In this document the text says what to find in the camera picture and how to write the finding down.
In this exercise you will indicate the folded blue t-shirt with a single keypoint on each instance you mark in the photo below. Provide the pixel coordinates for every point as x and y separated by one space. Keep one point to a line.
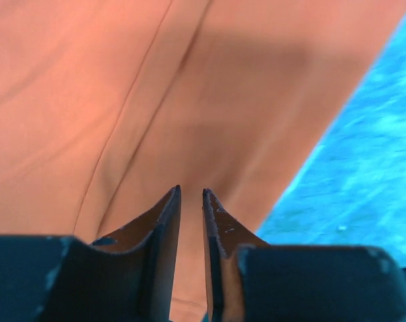
352 189

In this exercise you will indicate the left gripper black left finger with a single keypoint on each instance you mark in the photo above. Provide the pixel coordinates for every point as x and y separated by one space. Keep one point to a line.
145 251

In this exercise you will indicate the orange t-shirt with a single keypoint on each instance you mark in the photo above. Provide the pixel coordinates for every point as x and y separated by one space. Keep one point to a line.
105 105

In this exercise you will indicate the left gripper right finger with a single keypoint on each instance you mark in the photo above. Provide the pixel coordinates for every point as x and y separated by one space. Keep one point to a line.
222 236

